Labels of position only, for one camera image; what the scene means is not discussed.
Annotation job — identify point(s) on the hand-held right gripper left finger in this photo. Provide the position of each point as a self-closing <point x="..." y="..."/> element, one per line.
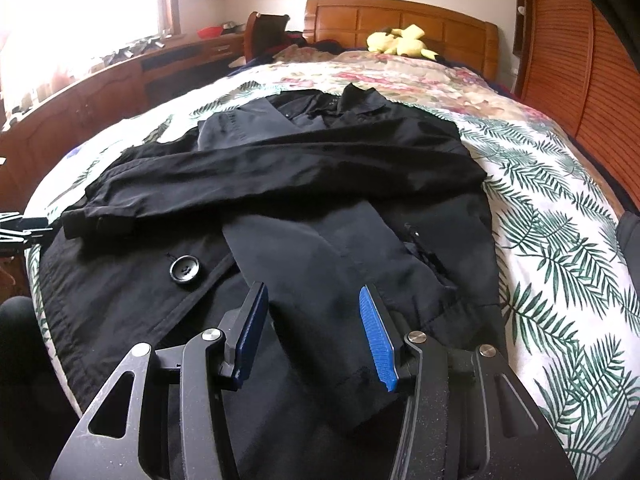
<point x="252" y="330"/>

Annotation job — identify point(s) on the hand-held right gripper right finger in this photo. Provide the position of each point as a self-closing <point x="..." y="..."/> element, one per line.
<point x="377" y="335"/>

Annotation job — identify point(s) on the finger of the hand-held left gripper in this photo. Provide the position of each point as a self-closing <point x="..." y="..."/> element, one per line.
<point x="35" y="223"/>
<point x="30" y="239"/>

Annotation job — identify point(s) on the black button coat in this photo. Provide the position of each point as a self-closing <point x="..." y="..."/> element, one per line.
<point x="300" y="185"/>

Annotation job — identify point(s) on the grey folded clothes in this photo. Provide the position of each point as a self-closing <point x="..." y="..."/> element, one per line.
<point x="631" y="270"/>

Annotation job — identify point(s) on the dark clothes heap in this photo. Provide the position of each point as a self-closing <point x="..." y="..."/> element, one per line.
<point x="312" y="42"/>

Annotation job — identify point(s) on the wooden desk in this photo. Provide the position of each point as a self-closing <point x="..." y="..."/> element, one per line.
<point x="75" y="110"/>

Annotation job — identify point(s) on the bed with leaf-print bedding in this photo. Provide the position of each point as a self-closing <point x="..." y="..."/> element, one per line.
<point x="550" y="260"/>

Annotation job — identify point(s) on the black tools on desk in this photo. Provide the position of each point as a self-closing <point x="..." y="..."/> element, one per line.
<point x="135" y="49"/>

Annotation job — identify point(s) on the window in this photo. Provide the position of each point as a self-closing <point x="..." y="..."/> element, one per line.
<point x="75" y="15"/>

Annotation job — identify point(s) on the floral quilt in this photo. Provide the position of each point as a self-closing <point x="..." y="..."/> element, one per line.
<point x="400" y="80"/>

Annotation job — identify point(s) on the white paper sheet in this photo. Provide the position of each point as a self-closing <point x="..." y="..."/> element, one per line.
<point x="236" y="61"/>

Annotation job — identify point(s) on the red bowl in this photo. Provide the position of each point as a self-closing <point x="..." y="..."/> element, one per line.
<point x="209" y="33"/>

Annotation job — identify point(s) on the yellow plush toy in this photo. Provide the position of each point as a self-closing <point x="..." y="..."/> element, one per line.
<point x="400" y="42"/>

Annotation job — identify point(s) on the wooden chair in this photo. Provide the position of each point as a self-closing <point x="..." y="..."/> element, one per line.
<point x="265" y="35"/>

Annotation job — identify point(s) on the wooden headboard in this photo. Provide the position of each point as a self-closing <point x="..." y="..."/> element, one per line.
<point x="350" y="20"/>

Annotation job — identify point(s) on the wooden slatted wardrobe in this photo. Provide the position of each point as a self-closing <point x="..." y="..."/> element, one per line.
<point x="590" y="85"/>

